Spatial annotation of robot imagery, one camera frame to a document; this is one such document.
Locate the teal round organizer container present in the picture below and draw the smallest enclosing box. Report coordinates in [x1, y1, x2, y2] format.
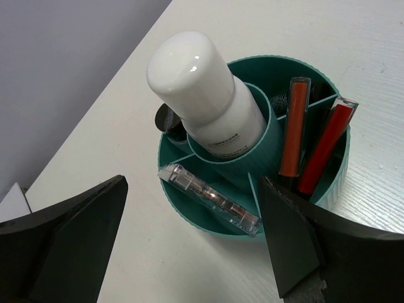
[158, 55, 350, 241]

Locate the red lip gloss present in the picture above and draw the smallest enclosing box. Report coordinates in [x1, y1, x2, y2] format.
[297, 97, 359, 199]
[278, 76, 311, 190]

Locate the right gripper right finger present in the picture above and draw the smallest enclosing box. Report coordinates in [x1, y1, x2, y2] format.
[258, 177, 403, 302]

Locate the white pink blue bottle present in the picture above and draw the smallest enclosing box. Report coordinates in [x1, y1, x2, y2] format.
[146, 31, 267, 159]

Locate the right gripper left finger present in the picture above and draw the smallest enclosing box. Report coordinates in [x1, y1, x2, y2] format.
[1, 175, 128, 302]

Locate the eyeshadow palette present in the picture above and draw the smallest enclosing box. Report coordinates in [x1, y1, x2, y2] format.
[158, 164, 261, 237]

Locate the small clear black-capped bottle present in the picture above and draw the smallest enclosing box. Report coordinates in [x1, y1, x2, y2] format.
[155, 104, 187, 143]

